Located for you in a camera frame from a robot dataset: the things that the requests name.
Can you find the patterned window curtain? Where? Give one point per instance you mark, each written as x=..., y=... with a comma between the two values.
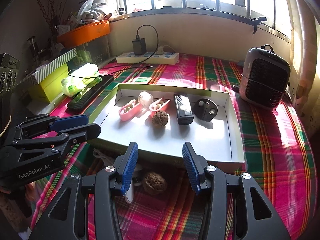
x=307, y=95

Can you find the white power strip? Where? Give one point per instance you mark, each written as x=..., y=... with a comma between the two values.
x=166, y=58

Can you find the black window latch hook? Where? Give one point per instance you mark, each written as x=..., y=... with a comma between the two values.
x=257, y=21

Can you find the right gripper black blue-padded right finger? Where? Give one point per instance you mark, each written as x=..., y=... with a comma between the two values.
x=254, y=216

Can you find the green white plastic package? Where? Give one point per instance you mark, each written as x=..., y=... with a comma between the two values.
x=79, y=79

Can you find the orange storage box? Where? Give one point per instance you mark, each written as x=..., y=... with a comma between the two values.
x=84, y=34

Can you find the black remote control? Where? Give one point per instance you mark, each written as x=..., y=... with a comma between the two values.
x=82, y=99

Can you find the brown walnut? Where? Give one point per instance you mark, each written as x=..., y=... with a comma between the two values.
x=154, y=183
x=160, y=119

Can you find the black round disc gadget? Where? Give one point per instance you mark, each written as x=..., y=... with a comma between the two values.
x=205, y=109

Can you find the white round plug gadget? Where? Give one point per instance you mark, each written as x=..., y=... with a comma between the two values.
x=136, y=181

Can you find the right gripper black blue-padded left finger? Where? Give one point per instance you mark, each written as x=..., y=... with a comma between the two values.
x=66, y=216

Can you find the yellow green gift box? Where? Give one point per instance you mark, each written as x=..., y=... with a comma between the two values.
x=50, y=87

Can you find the pink black portable heater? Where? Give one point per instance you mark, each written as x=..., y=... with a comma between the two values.
x=264, y=77

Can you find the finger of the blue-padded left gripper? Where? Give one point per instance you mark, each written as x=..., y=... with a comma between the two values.
x=70, y=122

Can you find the white round small object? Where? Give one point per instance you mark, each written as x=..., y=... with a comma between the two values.
x=145, y=99

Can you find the pink earbud case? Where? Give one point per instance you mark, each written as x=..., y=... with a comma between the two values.
x=131, y=109

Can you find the red earbud case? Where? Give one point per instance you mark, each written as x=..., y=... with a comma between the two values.
x=158, y=105

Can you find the black charger adapter with cable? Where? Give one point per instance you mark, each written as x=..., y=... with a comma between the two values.
x=139, y=44

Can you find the black rectangular device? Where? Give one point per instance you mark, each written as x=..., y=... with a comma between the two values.
x=183, y=109

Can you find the green white cardboard box tray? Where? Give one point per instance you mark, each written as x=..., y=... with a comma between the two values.
x=218, y=141

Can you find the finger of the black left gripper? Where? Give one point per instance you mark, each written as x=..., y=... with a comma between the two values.
x=80, y=133

